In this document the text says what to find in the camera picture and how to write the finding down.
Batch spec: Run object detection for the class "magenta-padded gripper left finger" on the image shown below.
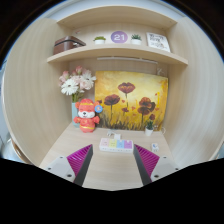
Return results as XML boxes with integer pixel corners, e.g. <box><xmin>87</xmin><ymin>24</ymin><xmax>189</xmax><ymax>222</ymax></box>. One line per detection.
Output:
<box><xmin>43</xmin><ymin>143</ymin><xmax>95</xmax><ymax>187</ymax></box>

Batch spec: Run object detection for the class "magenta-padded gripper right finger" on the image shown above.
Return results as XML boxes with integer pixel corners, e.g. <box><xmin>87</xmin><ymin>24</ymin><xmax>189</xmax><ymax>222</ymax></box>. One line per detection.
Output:
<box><xmin>132</xmin><ymin>143</ymin><xmax>181</xmax><ymax>187</ymax></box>

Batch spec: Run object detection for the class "small plant in white pot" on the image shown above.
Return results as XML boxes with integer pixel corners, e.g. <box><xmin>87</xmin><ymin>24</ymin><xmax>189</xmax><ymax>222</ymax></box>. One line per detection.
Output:
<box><xmin>144</xmin><ymin>119</ymin><xmax>155</xmax><ymax>137</ymax></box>

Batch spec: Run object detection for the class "pastel multicolour power strip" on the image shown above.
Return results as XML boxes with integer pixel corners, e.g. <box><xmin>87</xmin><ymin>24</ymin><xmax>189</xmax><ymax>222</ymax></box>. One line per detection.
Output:
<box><xmin>98</xmin><ymin>137</ymin><xmax>135</xmax><ymax>154</ymax></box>

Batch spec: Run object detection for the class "red plush mouse toy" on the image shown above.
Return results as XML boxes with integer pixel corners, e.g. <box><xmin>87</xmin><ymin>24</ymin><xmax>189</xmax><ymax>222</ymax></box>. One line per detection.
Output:
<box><xmin>73</xmin><ymin>98</ymin><xmax>104</xmax><ymax>134</ymax></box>

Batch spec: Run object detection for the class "light blue vase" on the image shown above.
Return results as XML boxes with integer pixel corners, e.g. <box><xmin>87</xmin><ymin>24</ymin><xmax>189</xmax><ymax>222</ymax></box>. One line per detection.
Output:
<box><xmin>70</xmin><ymin>101</ymin><xmax>81</xmax><ymax>128</ymax></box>

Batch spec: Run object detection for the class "pink and white flower bouquet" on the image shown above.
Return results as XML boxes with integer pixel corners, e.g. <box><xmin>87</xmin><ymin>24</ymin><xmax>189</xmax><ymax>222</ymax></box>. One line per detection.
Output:
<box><xmin>58</xmin><ymin>65</ymin><xmax>97</xmax><ymax>103</ymax></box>

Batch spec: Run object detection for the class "yellow poppy flower painting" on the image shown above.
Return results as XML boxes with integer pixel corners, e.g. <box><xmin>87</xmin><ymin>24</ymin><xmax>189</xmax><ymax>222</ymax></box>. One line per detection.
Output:
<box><xmin>94</xmin><ymin>70</ymin><xmax>169</xmax><ymax>132</ymax></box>

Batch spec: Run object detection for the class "white light bar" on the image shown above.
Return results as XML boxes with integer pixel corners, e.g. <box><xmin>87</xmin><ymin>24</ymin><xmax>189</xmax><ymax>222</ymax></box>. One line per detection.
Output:
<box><xmin>96</xmin><ymin>55</ymin><xmax>158</xmax><ymax>65</ymax></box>

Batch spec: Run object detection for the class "wooden shelf with decorations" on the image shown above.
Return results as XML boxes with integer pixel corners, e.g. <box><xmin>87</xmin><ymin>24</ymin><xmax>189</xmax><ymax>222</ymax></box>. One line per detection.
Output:
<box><xmin>46</xmin><ymin>4</ymin><xmax>189</xmax><ymax>66</ymax></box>

